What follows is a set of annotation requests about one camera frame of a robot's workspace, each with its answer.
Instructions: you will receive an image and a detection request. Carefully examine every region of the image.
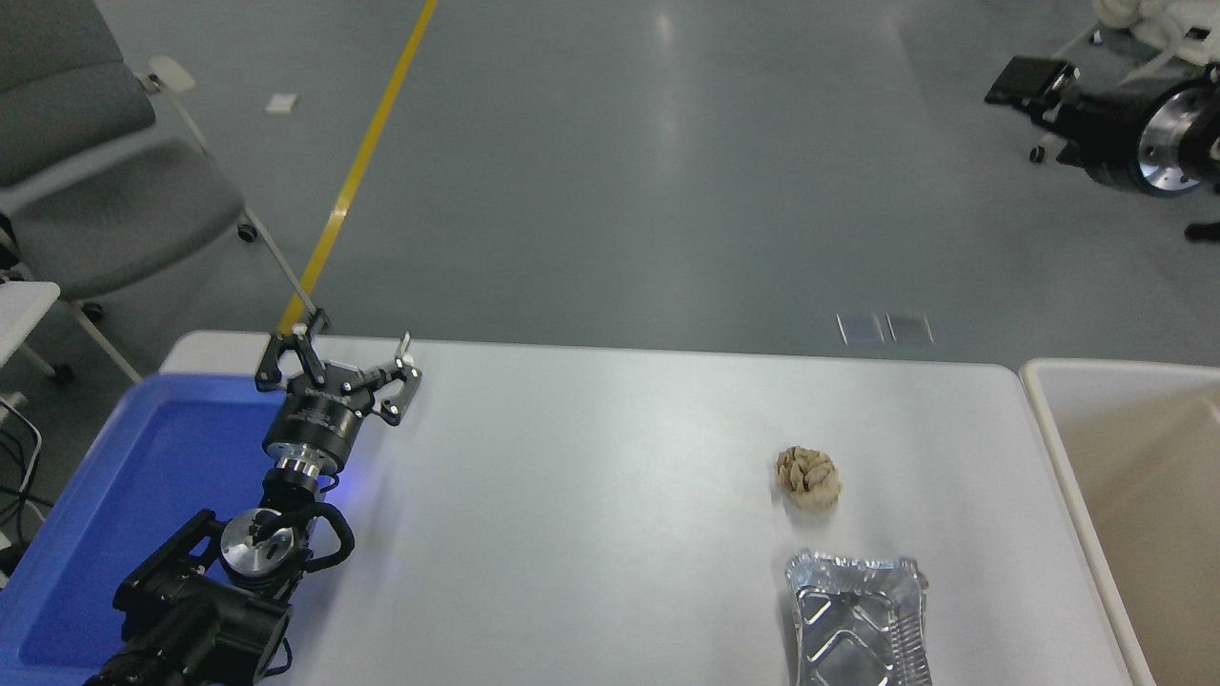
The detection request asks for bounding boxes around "grey office chair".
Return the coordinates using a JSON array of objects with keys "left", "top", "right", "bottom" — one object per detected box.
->
[{"left": 0, "top": 0, "right": 325, "bottom": 382}]

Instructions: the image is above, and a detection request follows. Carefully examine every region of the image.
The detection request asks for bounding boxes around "black cable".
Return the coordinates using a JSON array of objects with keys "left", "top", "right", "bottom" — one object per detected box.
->
[
  {"left": 0, "top": 488, "right": 56, "bottom": 521},
  {"left": 0, "top": 398, "right": 45, "bottom": 498}
]

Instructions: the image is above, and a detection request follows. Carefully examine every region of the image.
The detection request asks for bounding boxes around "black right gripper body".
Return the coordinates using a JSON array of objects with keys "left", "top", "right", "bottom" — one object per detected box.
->
[{"left": 1048, "top": 86, "right": 1159, "bottom": 192}]

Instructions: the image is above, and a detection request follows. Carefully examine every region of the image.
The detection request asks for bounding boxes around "small white side table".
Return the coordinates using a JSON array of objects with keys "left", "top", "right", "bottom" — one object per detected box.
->
[{"left": 0, "top": 280, "right": 60, "bottom": 365}]

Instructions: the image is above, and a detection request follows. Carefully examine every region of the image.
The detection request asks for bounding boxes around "large pale bin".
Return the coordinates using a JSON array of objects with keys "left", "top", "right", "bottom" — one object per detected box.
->
[{"left": 1018, "top": 358, "right": 1220, "bottom": 686}]

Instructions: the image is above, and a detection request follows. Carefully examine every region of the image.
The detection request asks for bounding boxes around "seated person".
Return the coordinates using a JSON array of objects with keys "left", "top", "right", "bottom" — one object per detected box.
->
[{"left": 1091, "top": 0, "right": 1220, "bottom": 66}]

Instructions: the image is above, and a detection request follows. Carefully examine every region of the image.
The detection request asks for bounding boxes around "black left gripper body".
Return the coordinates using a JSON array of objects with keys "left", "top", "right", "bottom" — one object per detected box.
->
[{"left": 262, "top": 367, "right": 375, "bottom": 473}]

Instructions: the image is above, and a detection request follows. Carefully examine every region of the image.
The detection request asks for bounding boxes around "silver foil tray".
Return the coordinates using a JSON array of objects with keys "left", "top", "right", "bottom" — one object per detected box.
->
[{"left": 784, "top": 549, "right": 933, "bottom": 686}]

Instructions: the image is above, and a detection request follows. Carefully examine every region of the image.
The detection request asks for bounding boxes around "crumpled tan paper ball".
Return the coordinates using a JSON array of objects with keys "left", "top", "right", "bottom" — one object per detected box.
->
[{"left": 774, "top": 446, "right": 843, "bottom": 514}]

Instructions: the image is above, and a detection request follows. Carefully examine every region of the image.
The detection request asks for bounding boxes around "white framed wheeled chair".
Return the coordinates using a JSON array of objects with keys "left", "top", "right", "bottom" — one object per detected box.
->
[{"left": 1029, "top": 24, "right": 1220, "bottom": 163}]

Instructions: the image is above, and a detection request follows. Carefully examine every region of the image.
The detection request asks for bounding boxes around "blue plastic tray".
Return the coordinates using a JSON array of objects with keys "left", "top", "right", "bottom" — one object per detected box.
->
[{"left": 0, "top": 370, "right": 287, "bottom": 686}]

